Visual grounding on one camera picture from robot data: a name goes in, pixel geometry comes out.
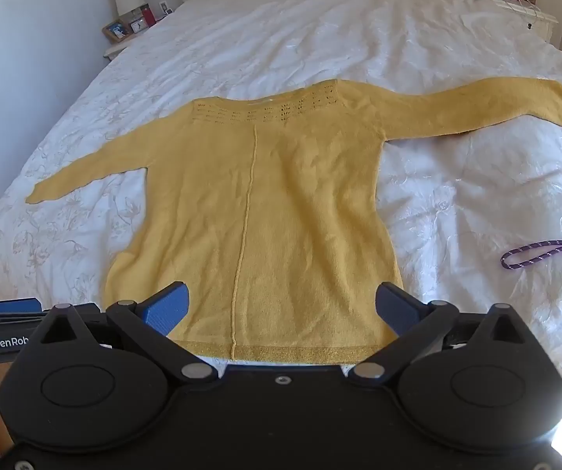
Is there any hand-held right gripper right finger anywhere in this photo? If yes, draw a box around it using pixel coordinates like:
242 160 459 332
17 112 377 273
347 281 537 385

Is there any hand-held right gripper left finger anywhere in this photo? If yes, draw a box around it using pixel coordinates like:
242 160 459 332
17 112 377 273
27 281 220 385

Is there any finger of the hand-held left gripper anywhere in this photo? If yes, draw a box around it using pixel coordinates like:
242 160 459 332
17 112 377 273
0 298 43 315

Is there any yellow knit sweater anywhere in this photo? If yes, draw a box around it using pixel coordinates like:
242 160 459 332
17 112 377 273
25 77 562 365

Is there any white bedside table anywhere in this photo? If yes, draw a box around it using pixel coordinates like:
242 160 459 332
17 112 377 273
103 2 184 62

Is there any bed with white embroidered bedspread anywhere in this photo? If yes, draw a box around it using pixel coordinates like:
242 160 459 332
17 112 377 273
0 0 562 405

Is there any cream bedside table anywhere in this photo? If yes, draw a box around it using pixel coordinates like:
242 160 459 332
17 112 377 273
477 0 560 42

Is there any purple rope lanyard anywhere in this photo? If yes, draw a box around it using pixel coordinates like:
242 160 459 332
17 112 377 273
500 240 562 270

